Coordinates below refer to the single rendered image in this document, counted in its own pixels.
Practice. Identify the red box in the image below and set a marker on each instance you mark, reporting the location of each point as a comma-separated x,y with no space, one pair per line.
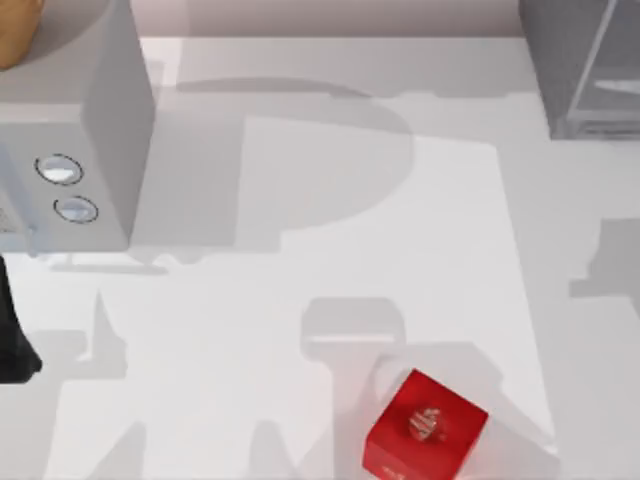
425,430

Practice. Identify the pale microwave oven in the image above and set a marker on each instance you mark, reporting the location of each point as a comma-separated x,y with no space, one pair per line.
107,125

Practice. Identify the brown bread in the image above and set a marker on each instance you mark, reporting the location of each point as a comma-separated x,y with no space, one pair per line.
15,30

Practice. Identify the grey cabinet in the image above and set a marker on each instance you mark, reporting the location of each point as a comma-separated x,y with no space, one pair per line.
585,70

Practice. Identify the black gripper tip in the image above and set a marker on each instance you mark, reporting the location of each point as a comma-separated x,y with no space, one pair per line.
12,345

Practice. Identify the round microwave knob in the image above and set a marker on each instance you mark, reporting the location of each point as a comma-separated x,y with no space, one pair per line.
58,168
76,209

